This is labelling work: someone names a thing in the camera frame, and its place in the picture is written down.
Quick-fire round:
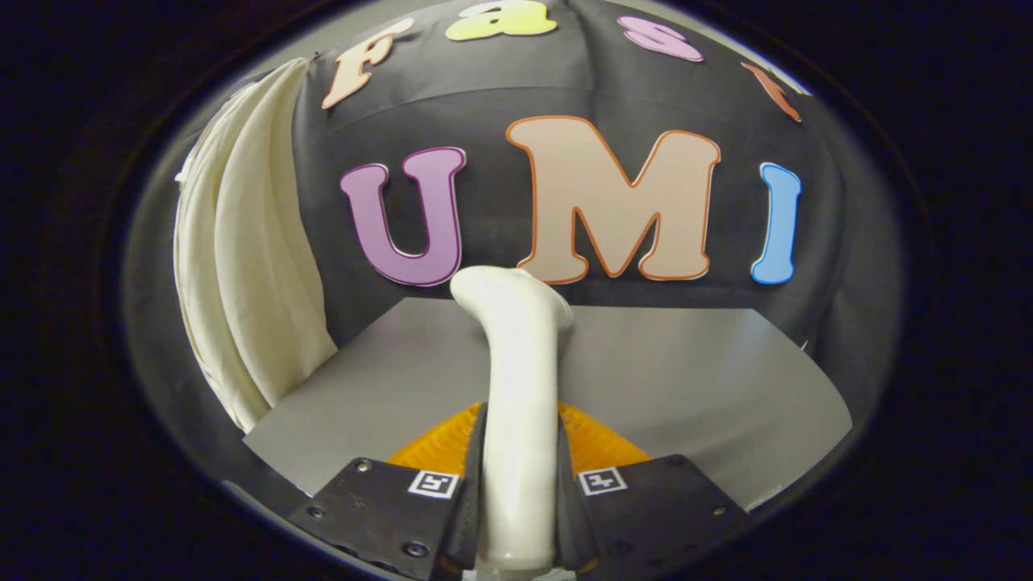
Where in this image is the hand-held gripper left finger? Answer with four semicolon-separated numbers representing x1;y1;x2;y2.
286;401;489;581

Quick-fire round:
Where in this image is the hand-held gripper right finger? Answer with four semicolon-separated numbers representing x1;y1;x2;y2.
555;401;751;581

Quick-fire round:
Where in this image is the cream button shirt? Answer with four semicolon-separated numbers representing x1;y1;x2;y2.
174;56;338;434

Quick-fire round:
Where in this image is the grey beige cabinet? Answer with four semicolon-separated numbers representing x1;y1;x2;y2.
242;296;855;511

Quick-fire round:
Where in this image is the black backdrop cloth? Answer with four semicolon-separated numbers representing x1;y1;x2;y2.
121;0;905;525

